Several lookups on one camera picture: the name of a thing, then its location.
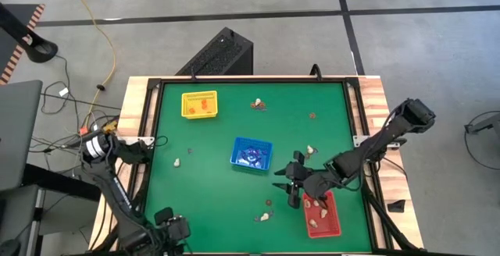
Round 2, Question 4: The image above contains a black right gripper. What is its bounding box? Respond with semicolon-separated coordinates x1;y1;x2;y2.
271;150;334;210

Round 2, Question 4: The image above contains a blue plastic basket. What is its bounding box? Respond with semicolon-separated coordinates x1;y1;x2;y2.
229;136;274;171

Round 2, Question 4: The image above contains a green table mat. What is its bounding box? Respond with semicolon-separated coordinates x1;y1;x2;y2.
138;82;373;254

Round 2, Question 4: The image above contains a red plastic basket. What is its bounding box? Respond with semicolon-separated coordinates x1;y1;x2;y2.
302;190;342;239

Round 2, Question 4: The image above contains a black diagonal strut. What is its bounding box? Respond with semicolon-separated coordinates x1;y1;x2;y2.
361;185;421;253

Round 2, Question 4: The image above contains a yellow plastic basket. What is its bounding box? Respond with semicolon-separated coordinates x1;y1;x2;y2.
180;90;219;120

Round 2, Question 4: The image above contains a yellow connector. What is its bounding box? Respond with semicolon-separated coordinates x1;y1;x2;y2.
102;118;120;133

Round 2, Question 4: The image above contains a light wooden table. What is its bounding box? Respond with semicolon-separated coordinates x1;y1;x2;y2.
88;75;425;255

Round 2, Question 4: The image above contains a black perforated computer case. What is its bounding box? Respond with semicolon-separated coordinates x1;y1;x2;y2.
175;27;254;76

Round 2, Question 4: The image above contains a grey desk panel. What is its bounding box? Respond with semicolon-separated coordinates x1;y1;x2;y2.
0;79;43;193

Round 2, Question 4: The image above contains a grey stand leg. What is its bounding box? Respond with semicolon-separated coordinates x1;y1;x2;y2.
463;112;500;136

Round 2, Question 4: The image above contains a black table frame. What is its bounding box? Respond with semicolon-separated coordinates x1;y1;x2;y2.
116;76;395;255

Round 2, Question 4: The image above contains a black frame hook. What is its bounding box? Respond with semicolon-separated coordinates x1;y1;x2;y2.
309;63;323;82

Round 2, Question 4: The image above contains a small black bracket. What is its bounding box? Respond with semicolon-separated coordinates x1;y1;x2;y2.
387;199;406;213

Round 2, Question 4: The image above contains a yellow power cable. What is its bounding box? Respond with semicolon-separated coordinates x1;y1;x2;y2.
62;0;118;130

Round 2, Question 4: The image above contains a black cable loop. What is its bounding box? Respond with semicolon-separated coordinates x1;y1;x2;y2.
464;110;500;171

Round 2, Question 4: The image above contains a black floor cable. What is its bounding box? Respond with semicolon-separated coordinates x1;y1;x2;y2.
38;55;122;116

